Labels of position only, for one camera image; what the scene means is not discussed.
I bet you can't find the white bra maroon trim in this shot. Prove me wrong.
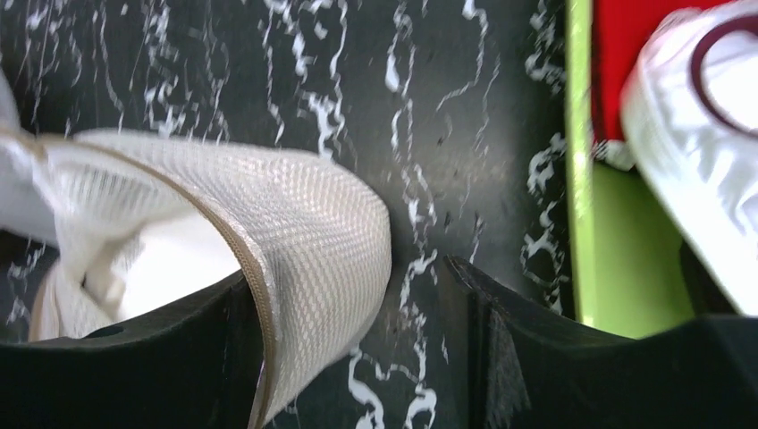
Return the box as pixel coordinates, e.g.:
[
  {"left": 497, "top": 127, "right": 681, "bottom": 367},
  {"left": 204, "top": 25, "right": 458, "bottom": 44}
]
[{"left": 620, "top": 1, "right": 757, "bottom": 316}]

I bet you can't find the green plastic basket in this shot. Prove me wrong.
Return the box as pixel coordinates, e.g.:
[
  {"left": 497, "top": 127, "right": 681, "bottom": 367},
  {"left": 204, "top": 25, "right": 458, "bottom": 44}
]
[{"left": 565, "top": 1, "right": 695, "bottom": 338}]

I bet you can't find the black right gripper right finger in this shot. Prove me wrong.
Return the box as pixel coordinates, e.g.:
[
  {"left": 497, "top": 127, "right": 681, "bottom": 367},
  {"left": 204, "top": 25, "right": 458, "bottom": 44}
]
[{"left": 438, "top": 257, "right": 757, "bottom": 428}]

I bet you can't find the red garment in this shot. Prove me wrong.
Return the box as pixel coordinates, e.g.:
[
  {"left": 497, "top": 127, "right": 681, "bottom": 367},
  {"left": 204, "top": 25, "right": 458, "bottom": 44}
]
[{"left": 591, "top": 0, "right": 724, "bottom": 142}]

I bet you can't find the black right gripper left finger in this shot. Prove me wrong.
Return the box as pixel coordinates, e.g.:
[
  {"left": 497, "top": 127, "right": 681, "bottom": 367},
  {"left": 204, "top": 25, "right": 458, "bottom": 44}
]
[{"left": 1, "top": 273, "right": 264, "bottom": 428}]

